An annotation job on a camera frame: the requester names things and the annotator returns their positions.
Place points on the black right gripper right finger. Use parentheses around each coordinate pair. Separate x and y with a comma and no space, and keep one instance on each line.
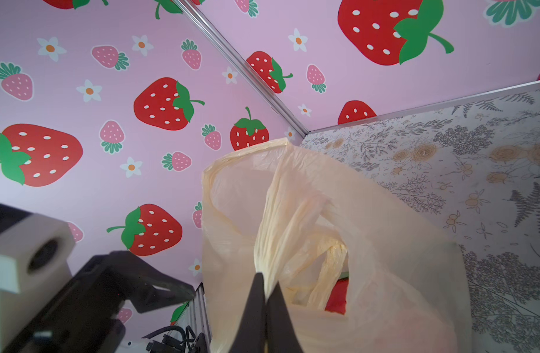
(280,334)

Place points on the translucent orange plastic bag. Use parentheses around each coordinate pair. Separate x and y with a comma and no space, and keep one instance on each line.
(305,220)

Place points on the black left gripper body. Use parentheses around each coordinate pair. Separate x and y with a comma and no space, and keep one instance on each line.
(83,315)

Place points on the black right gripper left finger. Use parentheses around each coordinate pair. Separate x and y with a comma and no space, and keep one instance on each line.
(250,337)

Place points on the aluminium frame post left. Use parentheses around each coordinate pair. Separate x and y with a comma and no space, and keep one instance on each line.
(239,63)

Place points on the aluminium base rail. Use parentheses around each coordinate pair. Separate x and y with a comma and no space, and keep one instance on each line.
(195,323)

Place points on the fake red dragon fruit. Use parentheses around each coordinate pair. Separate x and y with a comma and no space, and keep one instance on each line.
(337,301)

